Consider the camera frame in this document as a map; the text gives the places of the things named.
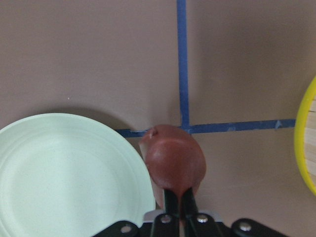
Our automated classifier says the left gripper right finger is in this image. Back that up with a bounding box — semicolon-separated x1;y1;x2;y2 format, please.
182;188;224;237

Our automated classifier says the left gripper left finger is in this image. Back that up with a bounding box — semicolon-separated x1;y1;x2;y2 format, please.
150;190;181;237

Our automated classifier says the reddish brown bun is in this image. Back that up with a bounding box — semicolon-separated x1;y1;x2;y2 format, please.
139;124;206;208

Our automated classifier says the middle yellow steamer basket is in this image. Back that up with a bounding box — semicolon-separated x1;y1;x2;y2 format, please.
294;79;316;194

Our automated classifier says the light green plate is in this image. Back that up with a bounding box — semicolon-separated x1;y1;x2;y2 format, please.
0;113;156;237

